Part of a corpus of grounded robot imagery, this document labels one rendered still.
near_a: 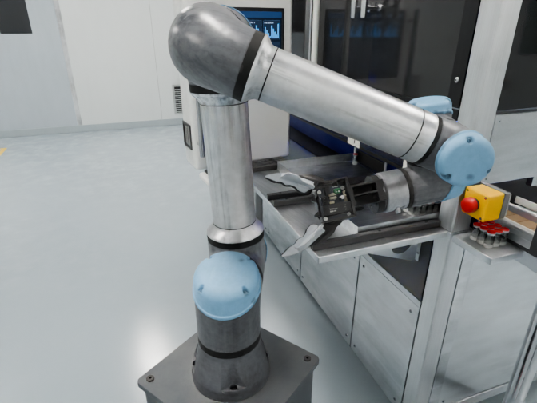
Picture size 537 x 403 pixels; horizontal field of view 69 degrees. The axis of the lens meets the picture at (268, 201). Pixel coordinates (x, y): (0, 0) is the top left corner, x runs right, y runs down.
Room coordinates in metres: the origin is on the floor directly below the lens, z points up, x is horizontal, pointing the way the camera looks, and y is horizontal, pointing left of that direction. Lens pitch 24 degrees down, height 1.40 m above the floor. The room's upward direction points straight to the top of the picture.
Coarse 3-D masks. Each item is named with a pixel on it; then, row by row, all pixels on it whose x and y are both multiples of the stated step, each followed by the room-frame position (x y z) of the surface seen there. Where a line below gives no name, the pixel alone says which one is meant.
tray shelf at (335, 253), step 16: (256, 176) 1.41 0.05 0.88; (272, 192) 1.25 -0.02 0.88; (272, 208) 1.14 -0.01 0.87; (288, 208) 1.12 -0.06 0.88; (304, 208) 1.12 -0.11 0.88; (288, 224) 1.01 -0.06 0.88; (304, 224) 1.01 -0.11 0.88; (320, 224) 1.01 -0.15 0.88; (384, 240) 0.92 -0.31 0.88; (400, 240) 0.92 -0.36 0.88; (416, 240) 0.93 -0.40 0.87; (432, 240) 0.95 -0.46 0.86; (320, 256) 0.84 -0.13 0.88; (336, 256) 0.85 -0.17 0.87; (352, 256) 0.87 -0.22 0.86
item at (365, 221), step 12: (360, 216) 1.06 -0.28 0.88; (372, 216) 1.06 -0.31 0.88; (384, 216) 1.06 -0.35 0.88; (396, 216) 1.06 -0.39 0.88; (408, 216) 1.06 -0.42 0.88; (420, 216) 0.99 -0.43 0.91; (432, 216) 1.01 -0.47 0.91; (348, 228) 0.97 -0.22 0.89; (360, 228) 0.93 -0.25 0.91; (372, 228) 0.94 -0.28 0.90; (384, 228) 0.96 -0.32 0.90
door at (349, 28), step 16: (320, 0) 1.79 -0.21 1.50; (336, 0) 1.67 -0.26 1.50; (368, 0) 1.46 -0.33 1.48; (320, 16) 1.79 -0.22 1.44; (336, 16) 1.66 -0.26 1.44; (368, 16) 1.45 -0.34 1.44; (320, 32) 1.78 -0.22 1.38; (336, 32) 1.65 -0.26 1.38; (352, 32) 1.54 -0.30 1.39; (368, 32) 1.44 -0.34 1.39; (320, 48) 1.77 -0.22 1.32; (336, 48) 1.64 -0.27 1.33; (352, 48) 1.53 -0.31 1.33; (368, 48) 1.44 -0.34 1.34; (320, 64) 1.77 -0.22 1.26; (336, 64) 1.64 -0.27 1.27; (352, 64) 1.52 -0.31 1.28; (368, 64) 1.43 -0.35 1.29
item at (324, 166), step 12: (324, 156) 1.56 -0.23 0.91; (336, 156) 1.58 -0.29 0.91; (348, 156) 1.60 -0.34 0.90; (288, 168) 1.50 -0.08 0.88; (300, 168) 1.50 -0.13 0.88; (312, 168) 1.50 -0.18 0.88; (324, 168) 1.50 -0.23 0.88; (336, 168) 1.50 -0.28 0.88; (348, 168) 1.50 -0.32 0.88; (360, 168) 1.50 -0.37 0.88; (324, 180) 1.36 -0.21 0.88; (348, 180) 1.30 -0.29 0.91; (360, 180) 1.32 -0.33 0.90
